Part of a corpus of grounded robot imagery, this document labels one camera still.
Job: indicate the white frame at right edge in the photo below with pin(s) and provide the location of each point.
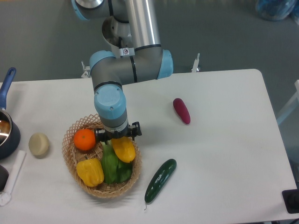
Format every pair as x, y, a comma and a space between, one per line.
290, 106

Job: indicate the yellow mango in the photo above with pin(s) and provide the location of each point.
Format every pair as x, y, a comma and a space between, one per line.
124, 149

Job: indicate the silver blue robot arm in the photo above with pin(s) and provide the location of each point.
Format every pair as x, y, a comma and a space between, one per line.
135, 19

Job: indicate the woven wicker basket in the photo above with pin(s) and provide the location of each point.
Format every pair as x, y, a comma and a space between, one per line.
72, 156

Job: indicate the black device at table edge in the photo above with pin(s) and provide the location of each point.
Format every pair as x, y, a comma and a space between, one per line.
291, 200

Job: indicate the dark blue saucepan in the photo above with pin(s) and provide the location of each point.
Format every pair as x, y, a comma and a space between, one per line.
9, 132

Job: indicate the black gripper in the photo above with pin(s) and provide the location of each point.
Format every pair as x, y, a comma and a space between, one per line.
102, 135

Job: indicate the beige round potato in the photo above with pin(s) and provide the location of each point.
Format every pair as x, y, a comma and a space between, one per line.
38, 144

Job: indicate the orange fruit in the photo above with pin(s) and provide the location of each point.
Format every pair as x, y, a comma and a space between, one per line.
84, 139

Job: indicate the dark green cucumber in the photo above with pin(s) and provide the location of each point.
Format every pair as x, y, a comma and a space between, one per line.
158, 181

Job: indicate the yellow bell pepper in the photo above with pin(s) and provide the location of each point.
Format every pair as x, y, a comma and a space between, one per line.
90, 171

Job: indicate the green bok choy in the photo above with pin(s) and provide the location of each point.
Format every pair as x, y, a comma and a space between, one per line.
115, 171

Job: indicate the purple sweet potato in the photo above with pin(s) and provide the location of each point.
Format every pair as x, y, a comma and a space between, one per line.
181, 110

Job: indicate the black object at left edge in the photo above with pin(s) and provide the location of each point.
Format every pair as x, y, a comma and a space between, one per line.
4, 174

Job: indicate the blue plastic bag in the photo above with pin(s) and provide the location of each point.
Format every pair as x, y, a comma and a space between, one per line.
274, 10

